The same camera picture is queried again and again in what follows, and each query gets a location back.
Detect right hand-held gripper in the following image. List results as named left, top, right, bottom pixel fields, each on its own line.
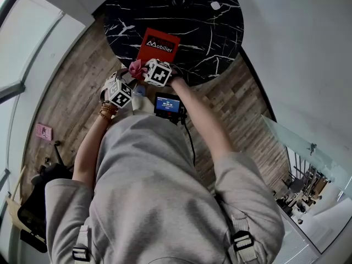
left=142, top=58, right=182, bottom=88

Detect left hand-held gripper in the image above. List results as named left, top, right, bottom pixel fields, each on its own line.
left=99, top=69, right=138, bottom=109

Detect pink cloth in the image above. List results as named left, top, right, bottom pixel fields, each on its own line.
left=128, top=59, right=149, bottom=79

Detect red hardcover book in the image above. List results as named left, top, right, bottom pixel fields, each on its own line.
left=136, top=27, right=182, bottom=65

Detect person's right forearm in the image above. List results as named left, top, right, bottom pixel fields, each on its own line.
left=167, top=77, right=234, bottom=162

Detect person's left forearm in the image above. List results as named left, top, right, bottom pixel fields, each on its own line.
left=71, top=111, right=118, bottom=184

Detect beige trousers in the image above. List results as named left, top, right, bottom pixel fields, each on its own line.
left=131, top=93, right=155, bottom=112

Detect black monitor with blue screen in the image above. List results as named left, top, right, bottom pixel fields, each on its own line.
left=153, top=92, right=188, bottom=125

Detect black marble round table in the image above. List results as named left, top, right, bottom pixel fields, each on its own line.
left=103, top=0, right=245, bottom=87

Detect pink booklet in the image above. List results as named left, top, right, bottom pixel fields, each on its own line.
left=35, top=123, right=53, bottom=141

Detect grey sweatshirt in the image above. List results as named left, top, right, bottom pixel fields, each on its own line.
left=45, top=113, right=285, bottom=264

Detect frosted glass door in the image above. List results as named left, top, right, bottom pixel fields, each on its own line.
left=260, top=114, right=352, bottom=195

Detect black office chair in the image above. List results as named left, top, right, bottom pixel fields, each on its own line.
left=16, top=140, right=75, bottom=254

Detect brown bead bracelet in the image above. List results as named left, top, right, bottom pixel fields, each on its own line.
left=98, top=100, right=119, bottom=120

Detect black window frame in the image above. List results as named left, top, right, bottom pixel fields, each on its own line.
left=0, top=0, right=27, bottom=104

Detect light wooden frame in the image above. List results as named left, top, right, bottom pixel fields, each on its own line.
left=5, top=165, right=27, bottom=230

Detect beige strap with black buckle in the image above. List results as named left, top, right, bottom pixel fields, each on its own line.
left=229, top=213, right=262, bottom=264
left=71, top=224, right=91, bottom=264

